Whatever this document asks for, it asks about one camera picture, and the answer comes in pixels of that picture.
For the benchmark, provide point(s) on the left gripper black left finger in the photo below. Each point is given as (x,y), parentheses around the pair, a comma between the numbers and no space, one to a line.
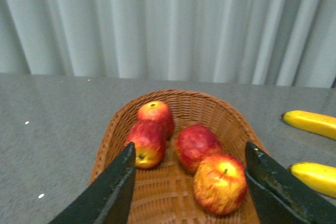
(108,198)

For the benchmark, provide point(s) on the large yellow banana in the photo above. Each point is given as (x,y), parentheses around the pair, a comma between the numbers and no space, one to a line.
(319,177)

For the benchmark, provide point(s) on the left brown wicker basket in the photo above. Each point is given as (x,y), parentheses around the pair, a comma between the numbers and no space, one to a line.
(165,194)

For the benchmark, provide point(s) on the pale pleated curtain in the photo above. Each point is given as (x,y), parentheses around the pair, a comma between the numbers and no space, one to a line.
(275,42)

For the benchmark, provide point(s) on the far yellow banana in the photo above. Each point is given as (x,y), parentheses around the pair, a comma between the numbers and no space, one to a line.
(316,123)

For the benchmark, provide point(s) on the red apple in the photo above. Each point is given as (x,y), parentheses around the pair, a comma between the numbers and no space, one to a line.
(149,139)
(193,144)
(158,111)
(220,185)

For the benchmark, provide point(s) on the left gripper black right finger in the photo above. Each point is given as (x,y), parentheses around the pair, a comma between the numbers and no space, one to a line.
(278,196)

